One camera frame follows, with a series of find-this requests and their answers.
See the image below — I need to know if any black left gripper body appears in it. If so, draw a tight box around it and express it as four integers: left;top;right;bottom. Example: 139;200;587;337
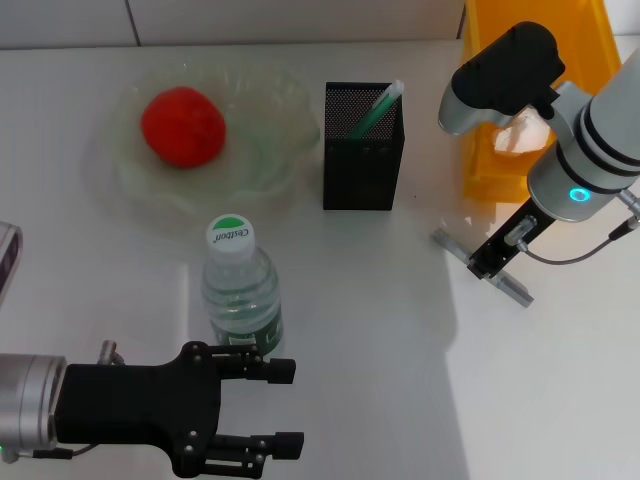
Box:
53;340;225;478

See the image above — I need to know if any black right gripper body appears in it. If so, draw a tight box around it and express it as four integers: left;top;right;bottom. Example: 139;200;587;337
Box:
474;197;557;274

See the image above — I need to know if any grey metal bar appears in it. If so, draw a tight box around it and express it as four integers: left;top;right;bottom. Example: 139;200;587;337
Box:
431;227;536;308

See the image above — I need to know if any clear green-label water bottle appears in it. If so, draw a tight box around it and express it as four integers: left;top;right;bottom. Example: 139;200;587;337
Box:
200;213;286;359

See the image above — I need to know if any white paper ball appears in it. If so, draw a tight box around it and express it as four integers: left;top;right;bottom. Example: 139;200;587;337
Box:
492;110;552;156

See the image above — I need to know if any green utility knife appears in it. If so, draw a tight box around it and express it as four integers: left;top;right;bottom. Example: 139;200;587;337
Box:
346;78;406;142

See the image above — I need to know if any red ball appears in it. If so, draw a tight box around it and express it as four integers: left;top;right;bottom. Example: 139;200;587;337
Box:
140;85;228;170

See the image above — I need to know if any black mesh pen holder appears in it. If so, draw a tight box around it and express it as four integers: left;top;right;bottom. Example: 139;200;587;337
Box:
322;81;406;212

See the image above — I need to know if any clear glass fruit plate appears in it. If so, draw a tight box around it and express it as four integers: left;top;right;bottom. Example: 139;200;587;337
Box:
106;58;322;202

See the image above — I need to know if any yellow plastic bin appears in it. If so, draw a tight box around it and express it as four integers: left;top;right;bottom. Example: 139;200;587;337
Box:
459;0;624;202

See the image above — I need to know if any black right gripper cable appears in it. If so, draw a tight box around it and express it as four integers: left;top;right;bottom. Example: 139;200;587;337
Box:
504;188;640;265

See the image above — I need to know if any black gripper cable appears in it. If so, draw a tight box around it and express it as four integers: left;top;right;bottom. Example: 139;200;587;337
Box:
504;188;640;265
32;339;125;460

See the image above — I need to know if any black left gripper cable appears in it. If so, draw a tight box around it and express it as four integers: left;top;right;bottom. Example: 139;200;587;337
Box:
32;339;125;460

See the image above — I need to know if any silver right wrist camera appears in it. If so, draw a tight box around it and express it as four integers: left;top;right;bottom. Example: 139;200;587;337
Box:
437;20;567;137

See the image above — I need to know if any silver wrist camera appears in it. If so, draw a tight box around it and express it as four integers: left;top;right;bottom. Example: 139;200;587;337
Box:
0;220;25;307
437;20;567;137

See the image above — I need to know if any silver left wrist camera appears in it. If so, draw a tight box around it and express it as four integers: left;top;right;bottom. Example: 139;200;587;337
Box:
0;220;25;307

